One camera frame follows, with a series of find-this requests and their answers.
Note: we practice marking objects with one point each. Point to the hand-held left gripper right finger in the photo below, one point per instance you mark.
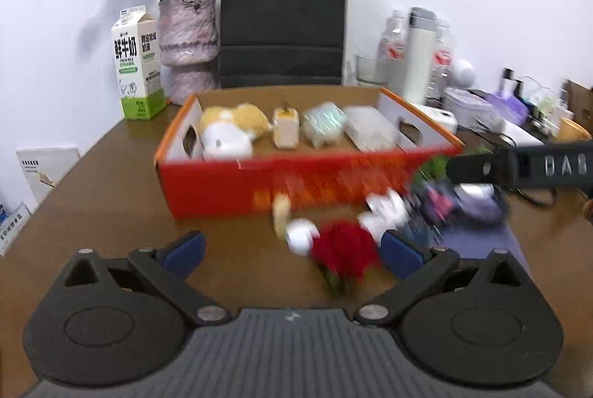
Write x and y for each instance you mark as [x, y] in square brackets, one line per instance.
[402, 256]

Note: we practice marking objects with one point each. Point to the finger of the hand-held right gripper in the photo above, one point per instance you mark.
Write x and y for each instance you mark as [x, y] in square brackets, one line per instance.
[477, 169]

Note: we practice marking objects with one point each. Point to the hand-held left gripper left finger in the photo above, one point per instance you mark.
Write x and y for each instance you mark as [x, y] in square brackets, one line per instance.
[185, 252]

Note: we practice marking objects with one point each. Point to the dark purple blue bundle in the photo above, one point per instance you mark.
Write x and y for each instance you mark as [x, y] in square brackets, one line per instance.
[458, 206]

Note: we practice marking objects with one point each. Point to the white tissue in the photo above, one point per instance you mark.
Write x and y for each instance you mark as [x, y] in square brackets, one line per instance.
[384, 210]

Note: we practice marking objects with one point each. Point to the red flower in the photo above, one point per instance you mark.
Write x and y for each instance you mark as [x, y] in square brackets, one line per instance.
[345, 252]

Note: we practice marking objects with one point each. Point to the orange red cardboard box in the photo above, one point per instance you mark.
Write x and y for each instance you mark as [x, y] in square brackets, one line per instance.
[217, 189]

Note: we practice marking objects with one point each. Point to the white round object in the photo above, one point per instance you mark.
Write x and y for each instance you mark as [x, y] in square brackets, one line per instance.
[301, 237]

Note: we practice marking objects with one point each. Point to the wooden desktop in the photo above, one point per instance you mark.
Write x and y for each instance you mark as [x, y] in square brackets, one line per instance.
[116, 203]

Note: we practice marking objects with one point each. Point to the yellow paper cup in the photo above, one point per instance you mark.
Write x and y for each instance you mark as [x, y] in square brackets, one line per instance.
[572, 130]

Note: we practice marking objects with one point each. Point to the white paper sheet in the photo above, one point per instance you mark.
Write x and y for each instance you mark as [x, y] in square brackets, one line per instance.
[516, 131]

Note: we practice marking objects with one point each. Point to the grey tin box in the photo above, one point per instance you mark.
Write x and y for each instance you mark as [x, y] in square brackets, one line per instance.
[470, 106]

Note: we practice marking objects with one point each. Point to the dull purple flat cloth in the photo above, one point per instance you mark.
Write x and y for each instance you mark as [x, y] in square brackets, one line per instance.
[486, 240]

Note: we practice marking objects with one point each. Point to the purple plastic bag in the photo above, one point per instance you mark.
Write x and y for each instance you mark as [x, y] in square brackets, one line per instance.
[509, 104]

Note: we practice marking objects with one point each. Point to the brown wooden board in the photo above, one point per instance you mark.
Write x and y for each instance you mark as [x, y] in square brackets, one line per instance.
[581, 99]

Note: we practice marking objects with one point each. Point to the black cosmetic bottles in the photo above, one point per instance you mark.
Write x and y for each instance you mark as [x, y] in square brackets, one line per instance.
[509, 83]

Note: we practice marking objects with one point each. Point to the white round speaker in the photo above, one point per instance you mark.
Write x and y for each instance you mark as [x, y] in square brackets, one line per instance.
[463, 73]

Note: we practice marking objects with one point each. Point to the small cream object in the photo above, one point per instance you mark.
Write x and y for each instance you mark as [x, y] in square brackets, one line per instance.
[281, 215]

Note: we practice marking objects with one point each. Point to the clear plastic box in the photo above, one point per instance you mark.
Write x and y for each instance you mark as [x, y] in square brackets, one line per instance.
[370, 129]

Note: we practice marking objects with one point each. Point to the clear water bottle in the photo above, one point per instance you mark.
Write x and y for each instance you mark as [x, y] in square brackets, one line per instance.
[391, 50]
[442, 60]

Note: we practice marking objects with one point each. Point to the yellow white plush toy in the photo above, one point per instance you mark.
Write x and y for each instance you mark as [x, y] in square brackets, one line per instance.
[231, 138]

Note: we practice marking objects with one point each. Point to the white thermos bottle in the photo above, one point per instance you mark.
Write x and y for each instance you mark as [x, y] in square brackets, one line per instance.
[419, 55]

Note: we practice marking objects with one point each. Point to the clear glass cup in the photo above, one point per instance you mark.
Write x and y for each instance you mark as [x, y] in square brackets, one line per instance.
[369, 71]

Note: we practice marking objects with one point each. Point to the pale green wrapped pack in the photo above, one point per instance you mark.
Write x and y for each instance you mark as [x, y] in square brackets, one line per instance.
[324, 124]

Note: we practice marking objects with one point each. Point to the small cream yellow toy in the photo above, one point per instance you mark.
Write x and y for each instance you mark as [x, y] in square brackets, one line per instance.
[285, 127]

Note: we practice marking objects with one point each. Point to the white booklet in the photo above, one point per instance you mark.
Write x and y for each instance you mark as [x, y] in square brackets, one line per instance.
[46, 171]

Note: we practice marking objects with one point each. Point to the blue white cards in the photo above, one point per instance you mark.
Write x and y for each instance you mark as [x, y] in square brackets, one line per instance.
[11, 226]

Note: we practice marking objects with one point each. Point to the white green milk carton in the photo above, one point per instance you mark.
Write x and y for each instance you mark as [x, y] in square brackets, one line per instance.
[134, 69]

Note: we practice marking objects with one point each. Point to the pink marbled vase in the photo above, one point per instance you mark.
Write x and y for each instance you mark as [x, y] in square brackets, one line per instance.
[187, 36]

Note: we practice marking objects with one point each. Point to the black paper bag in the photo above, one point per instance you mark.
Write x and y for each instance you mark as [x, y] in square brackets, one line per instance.
[282, 18]

